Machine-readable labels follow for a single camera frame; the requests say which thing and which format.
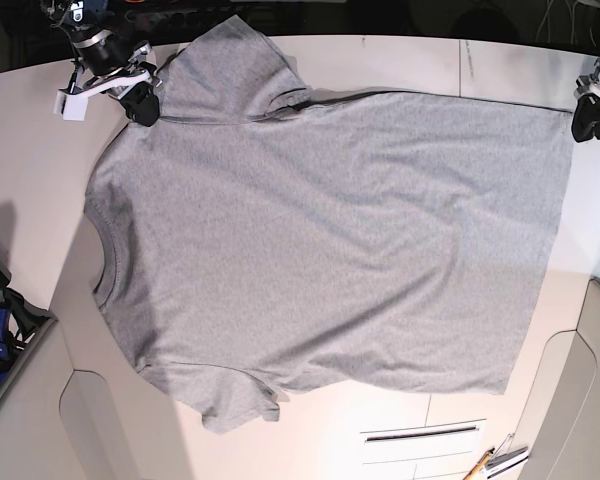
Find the yellow pencil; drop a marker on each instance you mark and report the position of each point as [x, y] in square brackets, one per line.
[480, 464]

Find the grey T-shirt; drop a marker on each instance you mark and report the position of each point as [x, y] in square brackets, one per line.
[256, 241]

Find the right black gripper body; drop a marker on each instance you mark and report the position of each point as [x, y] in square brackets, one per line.
[117, 65]

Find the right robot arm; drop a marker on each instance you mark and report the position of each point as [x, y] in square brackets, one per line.
[73, 16]

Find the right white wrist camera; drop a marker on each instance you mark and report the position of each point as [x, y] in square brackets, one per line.
[71, 107]

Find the white cable slot cover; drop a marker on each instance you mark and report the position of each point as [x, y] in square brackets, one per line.
[407, 445]

